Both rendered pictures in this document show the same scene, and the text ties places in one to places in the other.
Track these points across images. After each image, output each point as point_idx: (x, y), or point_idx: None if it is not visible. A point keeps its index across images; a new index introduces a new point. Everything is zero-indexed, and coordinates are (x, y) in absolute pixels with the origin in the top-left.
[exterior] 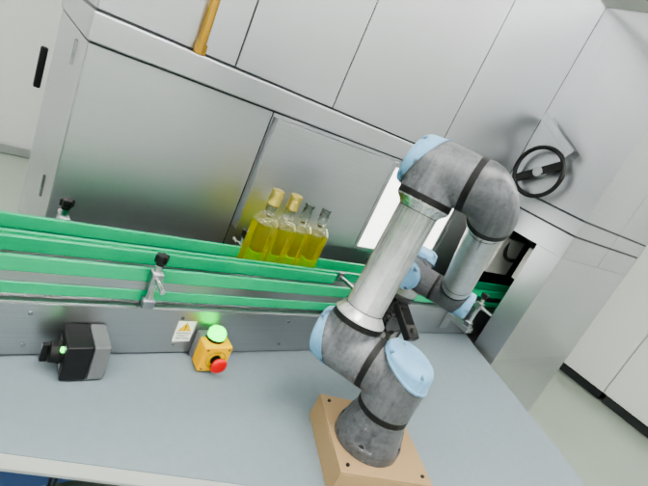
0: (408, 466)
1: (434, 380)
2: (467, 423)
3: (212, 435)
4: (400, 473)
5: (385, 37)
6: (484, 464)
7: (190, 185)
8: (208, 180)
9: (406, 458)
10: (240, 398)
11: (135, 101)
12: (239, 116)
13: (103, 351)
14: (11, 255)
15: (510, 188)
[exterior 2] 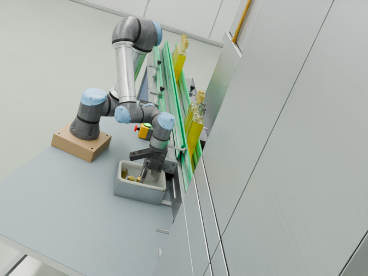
0: (65, 133)
1: (117, 216)
2: (76, 201)
3: (107, 122)
4: (64, 129)
5: None
6: (49, 184)
7: (217, 100)
8: (219, 99)
9: (69, 135)
10: (122, 134)
11: (222, 62)
12: (233, 69)
13: (139, 104)
14: (161, 78)
15: (119, 20)
